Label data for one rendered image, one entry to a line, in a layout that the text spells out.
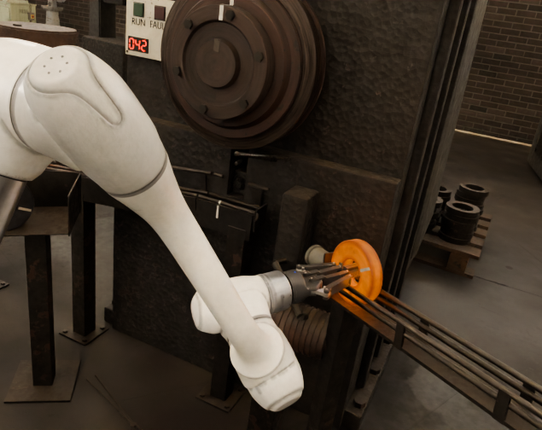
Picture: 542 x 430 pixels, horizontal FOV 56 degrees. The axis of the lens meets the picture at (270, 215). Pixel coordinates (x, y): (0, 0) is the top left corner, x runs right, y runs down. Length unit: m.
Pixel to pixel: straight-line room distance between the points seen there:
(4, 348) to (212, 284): 1.40
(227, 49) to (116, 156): 0.74
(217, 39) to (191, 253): 0.68
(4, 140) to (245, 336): 0.47
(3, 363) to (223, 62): 1.31
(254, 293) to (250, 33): 0.63
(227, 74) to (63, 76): 0.77
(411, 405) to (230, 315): 1.29
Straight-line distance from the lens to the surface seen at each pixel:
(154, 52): 1.73
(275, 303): 1.09
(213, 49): 1.35
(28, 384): 1.96
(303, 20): 1.34
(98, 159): 0.64
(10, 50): 0.75
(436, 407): 2.08
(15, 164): 0.75
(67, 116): 0.61
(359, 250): 1.21
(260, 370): 0.95
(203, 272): 0.82
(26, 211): 1.59
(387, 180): 1.43
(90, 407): 1.86
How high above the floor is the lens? 1.28
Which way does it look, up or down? 22 degrees down
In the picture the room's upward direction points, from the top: 8 degrees clockwise
